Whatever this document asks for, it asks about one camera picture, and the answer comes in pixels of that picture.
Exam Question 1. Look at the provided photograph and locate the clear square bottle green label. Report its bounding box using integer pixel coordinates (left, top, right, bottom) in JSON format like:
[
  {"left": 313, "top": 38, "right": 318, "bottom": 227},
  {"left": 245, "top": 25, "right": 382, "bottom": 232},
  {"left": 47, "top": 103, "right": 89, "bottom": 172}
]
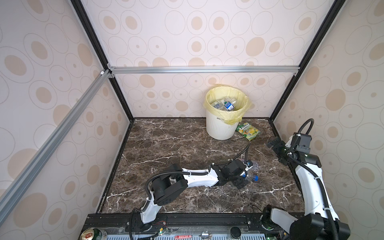
[{"left": 211, "top": 101, "right": 226, "bottom": 111}]

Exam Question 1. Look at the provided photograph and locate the Pepsi label clear bottle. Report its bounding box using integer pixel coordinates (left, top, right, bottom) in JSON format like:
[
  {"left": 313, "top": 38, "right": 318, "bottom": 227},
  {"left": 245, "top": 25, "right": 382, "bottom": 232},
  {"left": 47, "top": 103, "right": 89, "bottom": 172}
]
[{"left": 224, "top": 101, "right": 236, "bottom": 112}]

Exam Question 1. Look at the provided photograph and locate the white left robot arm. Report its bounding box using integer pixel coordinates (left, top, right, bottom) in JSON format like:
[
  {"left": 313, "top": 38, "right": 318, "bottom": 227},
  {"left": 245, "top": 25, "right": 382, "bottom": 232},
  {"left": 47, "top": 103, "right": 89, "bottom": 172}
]
[{"left": 140, "top": 159, "right": 254, "bottom": 224}]

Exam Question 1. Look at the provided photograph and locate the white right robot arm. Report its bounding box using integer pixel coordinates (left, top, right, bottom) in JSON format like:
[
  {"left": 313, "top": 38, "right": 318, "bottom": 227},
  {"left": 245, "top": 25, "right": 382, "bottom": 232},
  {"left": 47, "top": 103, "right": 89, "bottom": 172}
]
[{"left": 261, "top": 133, "right": 351, "bottom": 240}]

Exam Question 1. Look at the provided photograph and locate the white ribbed waste bin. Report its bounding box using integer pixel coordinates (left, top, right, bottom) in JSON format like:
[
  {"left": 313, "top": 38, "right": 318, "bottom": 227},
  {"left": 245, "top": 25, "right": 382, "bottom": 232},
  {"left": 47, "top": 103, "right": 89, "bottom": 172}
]
[{"left": 206, "top": 110, "right": 239, "bottom": 141}]

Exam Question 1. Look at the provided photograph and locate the clear bottle dark label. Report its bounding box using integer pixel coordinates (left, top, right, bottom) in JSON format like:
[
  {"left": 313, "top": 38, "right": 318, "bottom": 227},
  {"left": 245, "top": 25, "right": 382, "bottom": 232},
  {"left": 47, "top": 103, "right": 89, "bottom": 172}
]
[{"left": 251, "top": 163, "right": 260, "bottom": 173}]

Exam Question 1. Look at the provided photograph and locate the green Fox's candy bag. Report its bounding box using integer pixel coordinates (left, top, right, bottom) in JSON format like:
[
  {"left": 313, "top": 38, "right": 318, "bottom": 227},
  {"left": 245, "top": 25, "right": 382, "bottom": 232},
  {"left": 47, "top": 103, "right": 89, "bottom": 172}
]
[{"left": 236, "top": 123, "right": 261, "bottom": 141}]

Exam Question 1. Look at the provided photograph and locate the green beer can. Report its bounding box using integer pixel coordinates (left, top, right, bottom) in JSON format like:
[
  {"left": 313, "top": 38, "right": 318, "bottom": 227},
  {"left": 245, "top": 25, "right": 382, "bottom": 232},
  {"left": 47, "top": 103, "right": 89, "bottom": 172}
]
[{"left": 80, "top": 228, "right": 107, "bottom": 240}]

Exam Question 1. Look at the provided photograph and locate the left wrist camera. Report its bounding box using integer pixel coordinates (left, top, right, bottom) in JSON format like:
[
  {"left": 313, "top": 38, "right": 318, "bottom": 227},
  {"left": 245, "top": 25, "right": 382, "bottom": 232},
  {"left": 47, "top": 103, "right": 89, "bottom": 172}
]
[{"left": 244, "top": 161, "right": 254, "bottom": 175}]

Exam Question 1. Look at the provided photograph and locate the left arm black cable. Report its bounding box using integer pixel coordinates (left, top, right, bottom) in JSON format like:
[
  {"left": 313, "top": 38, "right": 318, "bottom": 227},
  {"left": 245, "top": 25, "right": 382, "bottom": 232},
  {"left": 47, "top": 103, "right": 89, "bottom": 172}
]
[{"left": 144, "top": 142, "right": 252, "bottom": 202}]

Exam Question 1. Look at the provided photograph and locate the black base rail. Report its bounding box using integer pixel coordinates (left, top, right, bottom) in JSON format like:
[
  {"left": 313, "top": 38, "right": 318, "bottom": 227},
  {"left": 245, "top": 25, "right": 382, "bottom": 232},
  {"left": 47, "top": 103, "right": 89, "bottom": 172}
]
[{"left": 81, "top": 213, "right": 290, "bottom": 240}]

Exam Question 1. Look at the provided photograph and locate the black right corner post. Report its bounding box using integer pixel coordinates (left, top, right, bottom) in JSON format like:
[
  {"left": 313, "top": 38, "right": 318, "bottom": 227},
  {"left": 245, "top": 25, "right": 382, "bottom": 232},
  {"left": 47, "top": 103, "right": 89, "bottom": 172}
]
[{"left": 270, "top": 0, "right": 346, "bottom": 123}]

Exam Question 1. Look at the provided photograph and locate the horizontal aluminium rail back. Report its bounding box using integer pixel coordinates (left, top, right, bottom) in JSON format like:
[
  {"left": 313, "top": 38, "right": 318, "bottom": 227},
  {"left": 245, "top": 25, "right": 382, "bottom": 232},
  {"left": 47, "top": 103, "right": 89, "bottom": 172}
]
[{"left": 110, "top": 66, "right": 300, "bottom": 75}]

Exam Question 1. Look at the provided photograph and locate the diagonal aluminium rail left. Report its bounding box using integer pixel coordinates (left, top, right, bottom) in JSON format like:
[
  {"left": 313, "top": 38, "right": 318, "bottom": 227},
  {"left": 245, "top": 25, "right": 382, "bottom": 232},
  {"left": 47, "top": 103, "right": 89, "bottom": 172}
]
[{"left": 1, "top": 69, "right": 112, "bottom": 224}]

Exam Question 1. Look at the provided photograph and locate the black corner frame post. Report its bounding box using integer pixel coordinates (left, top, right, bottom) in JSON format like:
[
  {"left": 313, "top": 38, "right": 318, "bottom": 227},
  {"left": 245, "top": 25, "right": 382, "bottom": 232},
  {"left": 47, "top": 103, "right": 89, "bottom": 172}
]
[{"left": 70, "top": 0, "right": 135, "bottom": 122}]

